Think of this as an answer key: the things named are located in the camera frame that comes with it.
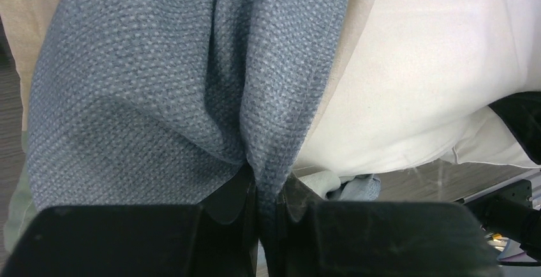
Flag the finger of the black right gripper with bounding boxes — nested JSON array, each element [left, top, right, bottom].
[[489, 92, 540, 165]]

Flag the blue beige patchwork pillowcase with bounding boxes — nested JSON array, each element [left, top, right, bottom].
[[1, 0, 374, 252]]

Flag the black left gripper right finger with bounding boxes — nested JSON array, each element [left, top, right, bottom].
[[270, 177, 502, 277]]

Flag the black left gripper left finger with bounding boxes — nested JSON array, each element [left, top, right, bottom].
[[2, 166, 258, 276]]

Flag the white pillow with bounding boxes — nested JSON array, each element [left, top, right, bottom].
[[293, 0, 540, 177]]

